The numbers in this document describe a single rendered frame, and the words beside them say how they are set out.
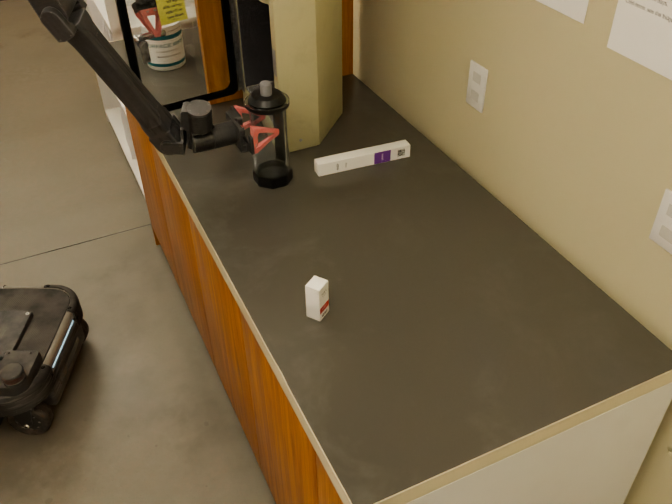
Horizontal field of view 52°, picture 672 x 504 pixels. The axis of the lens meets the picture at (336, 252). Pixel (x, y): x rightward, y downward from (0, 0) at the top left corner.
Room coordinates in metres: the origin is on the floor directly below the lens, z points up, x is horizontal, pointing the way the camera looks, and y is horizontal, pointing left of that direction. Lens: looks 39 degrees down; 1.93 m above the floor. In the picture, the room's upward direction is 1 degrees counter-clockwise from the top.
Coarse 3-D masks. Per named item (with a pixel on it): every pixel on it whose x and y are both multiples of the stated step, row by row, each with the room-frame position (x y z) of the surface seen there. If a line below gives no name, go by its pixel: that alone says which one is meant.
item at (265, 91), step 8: (264, 80) 1.53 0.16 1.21; (264, 88) 1.51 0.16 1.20; (272, 88) 1.55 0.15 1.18; (256, 96) 1.51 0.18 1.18; (264, 96) 1.51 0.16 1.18; (272, 96) 1.51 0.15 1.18; (280, 96) 1.51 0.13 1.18; (256, 104) 1.49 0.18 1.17; (264, 104) 1.48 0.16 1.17; (272, 104) 1.48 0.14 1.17; (280, 104) 1.49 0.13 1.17
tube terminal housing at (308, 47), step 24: (288, 0) 1.66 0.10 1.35; (312, 0) 1.69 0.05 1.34; (336, 0) 1.83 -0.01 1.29; (288, 24) 1.66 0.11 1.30; (312, 24) 1.69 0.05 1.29; (336, 24) 1.83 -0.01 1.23; (240, 48) 1.91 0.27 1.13; (288, 48) 1.66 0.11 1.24; (312, 48) 1.68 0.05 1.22; (336, 48) 1.83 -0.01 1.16; (288, 72) 1.66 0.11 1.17; (312, 72) 1.68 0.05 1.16; (336, 72) 1.83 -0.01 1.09; (312, 96) 1.68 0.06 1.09; (336, 96) 1.83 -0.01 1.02; (288, 120) 1.65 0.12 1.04; (312, 120) 1.68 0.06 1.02; (336, 120) 1.82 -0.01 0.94; (312, 144) 1.68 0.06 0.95
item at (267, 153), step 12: (288, 96) 1.54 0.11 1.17; (252, 108) 1.48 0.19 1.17; (264, 108) 1.48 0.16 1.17; (276, 108) 1.48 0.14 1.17; (252, 120) 1.49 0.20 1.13; (264, 120) 1.48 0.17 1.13; (276, 120) 1.48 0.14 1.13; (276, 144) 1.48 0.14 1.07; (288, 144) 1.52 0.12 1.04; (264, 156) 1.48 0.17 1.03; (276, 156) 1.48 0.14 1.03; (288, 156) 1.51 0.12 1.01; (264, 168) 1.48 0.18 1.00; (276, 168) 1.48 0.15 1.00; (288, 168) 1.51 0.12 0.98
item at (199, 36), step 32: (128, 0) 1.78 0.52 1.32; (160, 0) 1.82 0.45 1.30; (192, 0) 1.86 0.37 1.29; (160, 32) 1.81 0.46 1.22; (192, 32) 1.86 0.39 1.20; (160, 64) 1.80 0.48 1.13; (192, 64) 1.85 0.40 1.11; (224, 64) 1.90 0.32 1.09; (160, 96) 1.79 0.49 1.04; (192, 96) 1.84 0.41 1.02
